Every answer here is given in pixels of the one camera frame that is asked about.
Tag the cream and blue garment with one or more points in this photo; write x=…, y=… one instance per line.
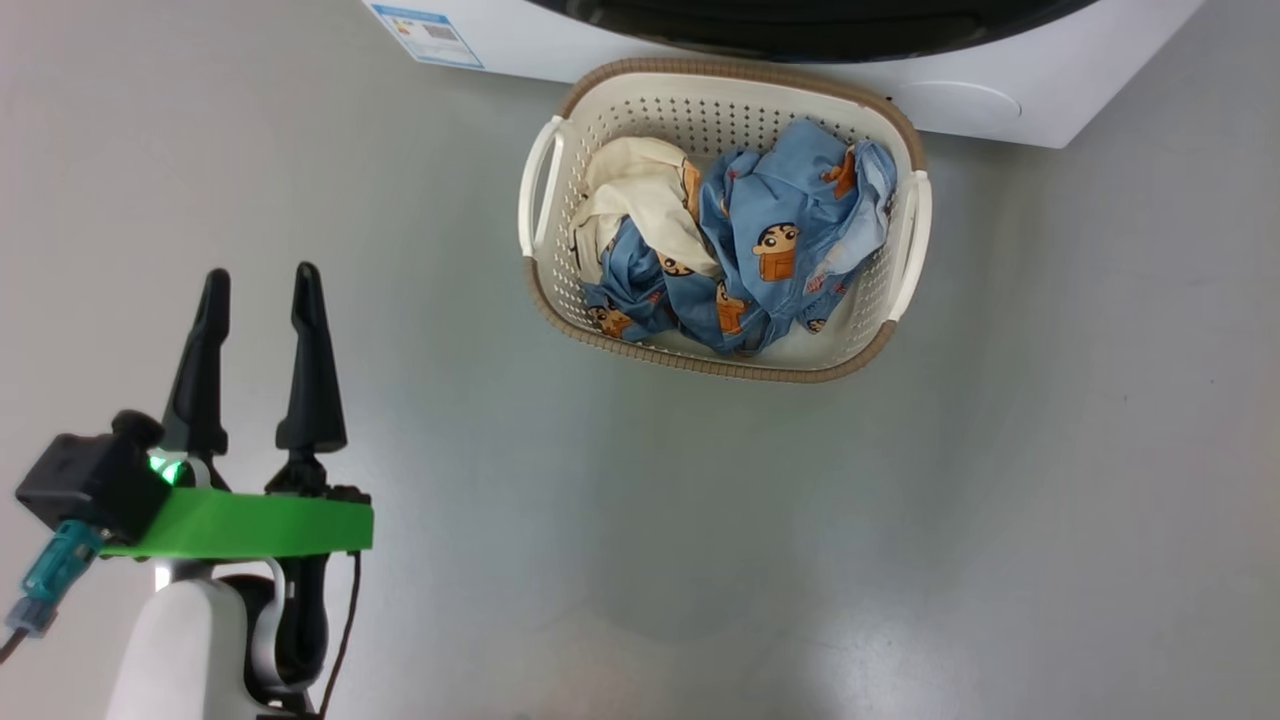
x=640, y=190

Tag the cream laundry basket brown rim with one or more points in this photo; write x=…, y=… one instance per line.
x=700, y=110

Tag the white front-load washing machine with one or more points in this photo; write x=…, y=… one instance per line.
x=700, y=55

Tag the blue cartoon print garment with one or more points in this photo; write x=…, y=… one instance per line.
x=790, y=220

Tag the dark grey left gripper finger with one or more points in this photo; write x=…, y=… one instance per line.
x=198, y=390
x=312, y=390

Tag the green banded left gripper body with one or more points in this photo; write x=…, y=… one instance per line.
x=260, y=525

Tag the blue energy label sticker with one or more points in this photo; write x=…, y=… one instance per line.
x=425, y=32

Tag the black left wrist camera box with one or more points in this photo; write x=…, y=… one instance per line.
x=90, y=480

